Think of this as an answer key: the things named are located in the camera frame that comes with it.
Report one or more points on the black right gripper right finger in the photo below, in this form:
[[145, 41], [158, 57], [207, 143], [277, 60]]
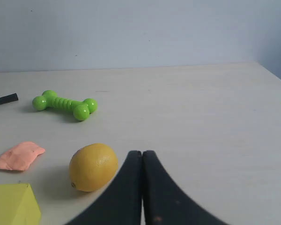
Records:
[[165, 203]]

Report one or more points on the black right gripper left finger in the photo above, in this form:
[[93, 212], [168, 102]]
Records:
[[121, 202]]

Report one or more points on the orange putty blob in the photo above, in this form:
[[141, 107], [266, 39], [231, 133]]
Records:
[[20, 157]]

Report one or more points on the yellow lemon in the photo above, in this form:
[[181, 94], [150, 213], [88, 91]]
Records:
[[92, 166]]

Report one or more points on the green bone dog toy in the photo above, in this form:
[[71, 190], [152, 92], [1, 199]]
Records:
[[81, 110]]

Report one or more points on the yellow cube block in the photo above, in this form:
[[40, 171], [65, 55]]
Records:
[[18, 205]]

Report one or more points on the black marker pen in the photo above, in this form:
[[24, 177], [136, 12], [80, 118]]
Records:
[[9, 98]]

